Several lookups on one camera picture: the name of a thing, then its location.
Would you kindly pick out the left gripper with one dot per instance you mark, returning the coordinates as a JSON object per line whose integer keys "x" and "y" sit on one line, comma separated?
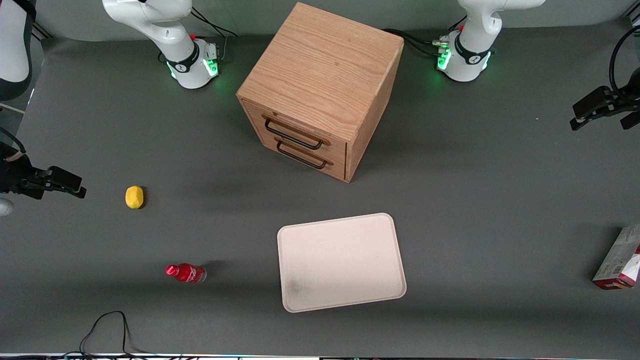
{"x": 621, "y": 101}

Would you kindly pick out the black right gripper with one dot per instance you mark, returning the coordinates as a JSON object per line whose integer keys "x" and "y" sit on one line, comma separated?
{"x": 15, "y": 176}

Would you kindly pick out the red cookie box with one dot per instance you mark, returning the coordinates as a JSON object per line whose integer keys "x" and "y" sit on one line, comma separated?
{"x": 622, "y": 260}

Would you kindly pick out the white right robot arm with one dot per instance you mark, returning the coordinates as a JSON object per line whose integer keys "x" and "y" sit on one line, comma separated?
{"x": 165, "y": 30}

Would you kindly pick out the cream plastic tray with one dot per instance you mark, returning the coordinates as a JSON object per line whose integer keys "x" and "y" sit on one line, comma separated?
{"x": 340, "y": 262}

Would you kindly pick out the yellow lemon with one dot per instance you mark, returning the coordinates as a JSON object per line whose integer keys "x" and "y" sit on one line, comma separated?
{"x": 134, "y": 197}

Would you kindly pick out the red soda bottle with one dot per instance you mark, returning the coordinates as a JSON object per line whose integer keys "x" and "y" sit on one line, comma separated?
{"x": 187, "y": 273}

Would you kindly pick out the wooden two-drawer cabinet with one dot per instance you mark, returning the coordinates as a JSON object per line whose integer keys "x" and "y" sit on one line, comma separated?
{"x": 320, "y": 75}

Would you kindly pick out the black frame strut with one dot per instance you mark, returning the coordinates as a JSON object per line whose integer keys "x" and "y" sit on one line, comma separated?
{"x": 42, "y": 31}
{"x": 634, "y": 18}

